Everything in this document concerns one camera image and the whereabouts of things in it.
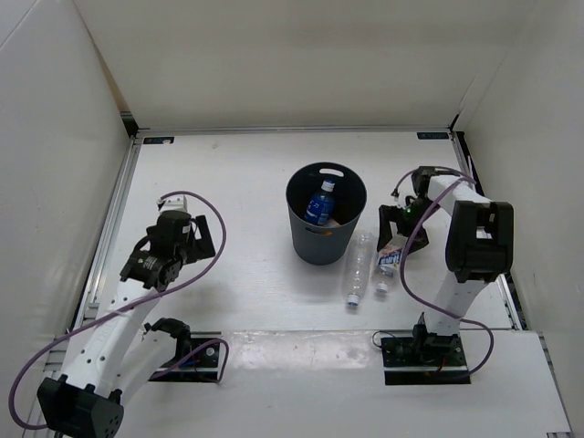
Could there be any left blue corner label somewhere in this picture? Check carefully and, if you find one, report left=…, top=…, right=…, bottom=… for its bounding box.
left=142, top=136, right=174, bottom=145

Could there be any blue corner label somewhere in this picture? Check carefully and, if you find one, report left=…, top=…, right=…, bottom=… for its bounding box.
left=142, top=136, right=174, bottom=145
left=416, top=131, right=450, bottom=141

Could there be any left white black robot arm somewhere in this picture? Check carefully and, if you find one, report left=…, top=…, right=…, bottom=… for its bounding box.
left=37, top=207, right=215, bottom=437

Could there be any left aluminium frame rail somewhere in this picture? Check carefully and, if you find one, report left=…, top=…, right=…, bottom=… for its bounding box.
left=28, top=110, right=140, bottom=423

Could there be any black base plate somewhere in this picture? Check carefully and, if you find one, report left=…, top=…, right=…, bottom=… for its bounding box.
left=371, top=330, right=471, bottom=386
left=150, top=332, right=226, bottom=383

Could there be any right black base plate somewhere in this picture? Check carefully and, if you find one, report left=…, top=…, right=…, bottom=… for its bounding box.
left=371, top=330, right=471, bottom=386

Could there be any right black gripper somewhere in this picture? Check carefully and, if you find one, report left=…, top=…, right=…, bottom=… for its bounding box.
left=377, top=199, right=442, bottom=256

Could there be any white label clear bottle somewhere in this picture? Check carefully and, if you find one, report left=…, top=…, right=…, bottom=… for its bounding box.
left=373, top=236, right=405, bottom=296

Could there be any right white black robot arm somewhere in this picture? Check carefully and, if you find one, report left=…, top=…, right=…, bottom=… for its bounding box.
left=377, top=166, right=515, bottom=365

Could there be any right blue corner label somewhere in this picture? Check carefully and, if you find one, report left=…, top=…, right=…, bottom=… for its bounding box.
left=416, top=131, right=450, bottom=141

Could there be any dark grey plastic bin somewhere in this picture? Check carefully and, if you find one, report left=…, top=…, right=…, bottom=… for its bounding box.
left=286, top=162, right=367, bottom=266

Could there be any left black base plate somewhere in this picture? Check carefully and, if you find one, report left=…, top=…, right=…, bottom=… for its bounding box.
left=150, top=332, right=226, bottom=383

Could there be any right aluminium frame rail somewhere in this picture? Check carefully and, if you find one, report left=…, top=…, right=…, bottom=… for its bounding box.
left=450, top=128, right=567, bottom=413

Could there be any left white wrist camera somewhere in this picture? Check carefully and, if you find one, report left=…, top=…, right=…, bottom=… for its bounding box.
left=157, top=194, right=188, bottom=214

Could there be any aluminium frame rail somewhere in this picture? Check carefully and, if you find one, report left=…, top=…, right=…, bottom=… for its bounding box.
left=450, top=128, right=567, bottom=413
left=28, top=110, right=140, bottom=423

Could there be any clear unlabelled plastic bottle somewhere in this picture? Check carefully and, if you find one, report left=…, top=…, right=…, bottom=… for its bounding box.
left=341, top=232, right=375, bottom=311

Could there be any blue label plastic bottle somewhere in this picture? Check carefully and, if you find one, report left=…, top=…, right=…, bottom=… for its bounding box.
left=304, top=180, right=335, bottom=226

